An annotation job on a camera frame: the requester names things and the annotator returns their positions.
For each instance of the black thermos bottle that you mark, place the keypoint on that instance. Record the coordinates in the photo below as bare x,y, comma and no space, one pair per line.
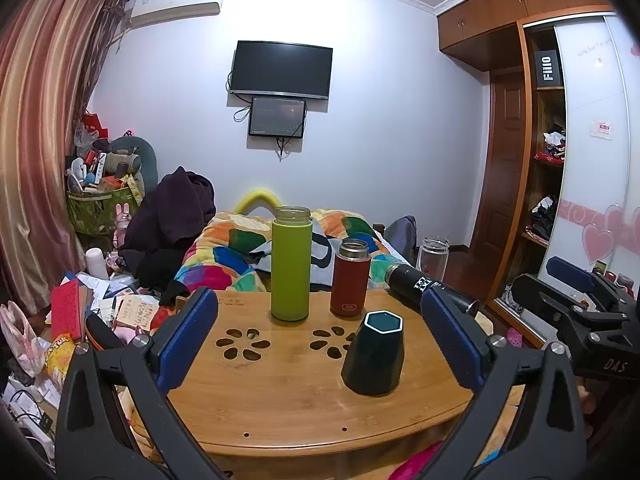
406,281

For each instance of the dark clothes pile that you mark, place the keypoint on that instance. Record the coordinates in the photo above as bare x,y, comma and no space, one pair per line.
170,220

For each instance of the pink plastic bag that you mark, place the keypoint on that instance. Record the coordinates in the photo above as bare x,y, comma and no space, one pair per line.
22,340

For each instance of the yellow foam tube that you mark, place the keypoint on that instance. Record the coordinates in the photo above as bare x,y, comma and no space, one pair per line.
251,195

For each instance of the wooden wardrobe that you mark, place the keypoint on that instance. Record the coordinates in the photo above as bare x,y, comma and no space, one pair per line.
480,15

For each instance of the white bottle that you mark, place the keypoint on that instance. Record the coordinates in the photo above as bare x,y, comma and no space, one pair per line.
97,262

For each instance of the pink bunny toy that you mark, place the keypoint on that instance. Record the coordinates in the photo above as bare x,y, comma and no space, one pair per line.
122,227

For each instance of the wooden door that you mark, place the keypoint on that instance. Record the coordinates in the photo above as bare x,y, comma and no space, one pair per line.
502,170

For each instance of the wall television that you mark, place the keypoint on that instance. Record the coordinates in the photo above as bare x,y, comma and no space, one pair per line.
280,70

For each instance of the small bamboo table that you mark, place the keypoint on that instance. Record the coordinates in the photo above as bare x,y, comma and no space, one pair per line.
280,395

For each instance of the clear glass jar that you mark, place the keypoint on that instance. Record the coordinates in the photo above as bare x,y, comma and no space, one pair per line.
432,257

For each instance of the red book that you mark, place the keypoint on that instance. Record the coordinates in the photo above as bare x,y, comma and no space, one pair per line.
66,310

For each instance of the green bottle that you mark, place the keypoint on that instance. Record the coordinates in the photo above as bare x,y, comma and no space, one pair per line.
291,270

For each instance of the colourful patchwork blanket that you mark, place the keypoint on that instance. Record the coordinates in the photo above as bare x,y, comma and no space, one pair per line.
225,240

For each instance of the white air conditioner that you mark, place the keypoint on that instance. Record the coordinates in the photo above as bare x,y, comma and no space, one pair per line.
175,7

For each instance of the white power strip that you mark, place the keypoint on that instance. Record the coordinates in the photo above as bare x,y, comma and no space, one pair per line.
35,430

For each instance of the green storage bag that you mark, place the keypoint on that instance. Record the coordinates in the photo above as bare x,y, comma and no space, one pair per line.
95,210

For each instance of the red thermos bottle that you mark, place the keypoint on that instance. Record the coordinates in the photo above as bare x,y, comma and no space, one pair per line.
349,280

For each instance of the grey backpack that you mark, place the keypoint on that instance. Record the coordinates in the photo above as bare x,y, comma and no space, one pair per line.
402,237

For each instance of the dark green hexagonal cup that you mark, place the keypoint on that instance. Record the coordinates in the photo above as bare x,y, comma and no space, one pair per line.
372,360

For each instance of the yellow snack packet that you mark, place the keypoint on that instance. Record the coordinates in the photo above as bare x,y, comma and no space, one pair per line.
59,360

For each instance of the pink striped curtain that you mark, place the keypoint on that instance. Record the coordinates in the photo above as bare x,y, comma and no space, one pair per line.
40,135

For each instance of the black box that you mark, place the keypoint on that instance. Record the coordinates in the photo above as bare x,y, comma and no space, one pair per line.
548,70

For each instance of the pink cloth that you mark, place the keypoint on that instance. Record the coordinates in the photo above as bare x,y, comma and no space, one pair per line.
420,462

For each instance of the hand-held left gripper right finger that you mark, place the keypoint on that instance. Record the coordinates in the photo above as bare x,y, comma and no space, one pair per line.
450,342

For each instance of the red paper bag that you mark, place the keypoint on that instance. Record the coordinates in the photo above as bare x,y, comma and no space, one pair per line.
94,125

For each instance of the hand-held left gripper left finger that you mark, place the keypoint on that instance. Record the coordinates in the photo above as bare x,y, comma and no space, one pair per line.
186,330

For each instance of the small wall monitor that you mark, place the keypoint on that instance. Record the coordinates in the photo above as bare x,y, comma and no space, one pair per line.
276,116

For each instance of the grey plush toy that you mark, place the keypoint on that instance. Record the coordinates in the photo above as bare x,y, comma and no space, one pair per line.
146,160

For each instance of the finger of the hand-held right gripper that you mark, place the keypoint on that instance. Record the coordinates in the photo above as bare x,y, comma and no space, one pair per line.
575,270
555,297

